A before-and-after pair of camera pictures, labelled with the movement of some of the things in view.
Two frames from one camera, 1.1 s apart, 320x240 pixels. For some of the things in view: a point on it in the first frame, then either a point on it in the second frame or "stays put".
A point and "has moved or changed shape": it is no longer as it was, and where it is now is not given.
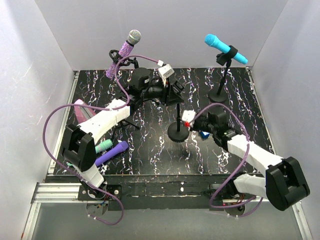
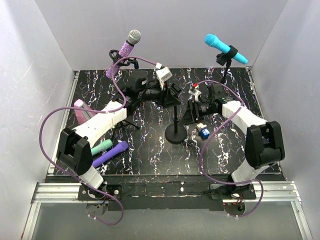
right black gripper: (192, 128) -> (193, 115)
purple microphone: (122, 146) stays put
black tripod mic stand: (124, 122) stays put
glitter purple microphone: (134, 37) stays put
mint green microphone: (103, 146) stays put
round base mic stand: (177, 132) has moved or changed shape
